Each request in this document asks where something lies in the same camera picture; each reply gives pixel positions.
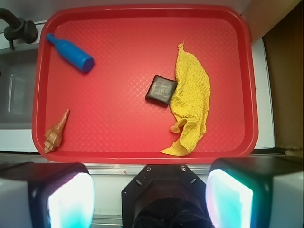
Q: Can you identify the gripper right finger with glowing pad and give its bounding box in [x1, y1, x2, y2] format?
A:
[205, 157, 304, 228]

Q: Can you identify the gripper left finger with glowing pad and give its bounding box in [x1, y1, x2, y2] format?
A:
[0, 162, 95, 228]

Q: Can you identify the blue plastic bottle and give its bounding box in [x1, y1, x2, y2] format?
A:
[46, 33, 95, 73]

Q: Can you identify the brown spiral seashell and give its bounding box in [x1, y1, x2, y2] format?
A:
[44, 109, 70, 154]

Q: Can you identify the yellow knitted cloth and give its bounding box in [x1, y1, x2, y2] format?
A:
[161, 43, 211, 157]

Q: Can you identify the grey sink basin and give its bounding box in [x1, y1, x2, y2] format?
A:
[0, 45, 38, 130]

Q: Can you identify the red plastic tray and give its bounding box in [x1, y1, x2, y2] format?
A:
[32, 5, 258, 164]

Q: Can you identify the dark square soap bar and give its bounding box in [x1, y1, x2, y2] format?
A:
[145, 75, 178, 107]

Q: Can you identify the black sink faucet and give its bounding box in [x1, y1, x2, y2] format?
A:
[0, 8, 38, 50]

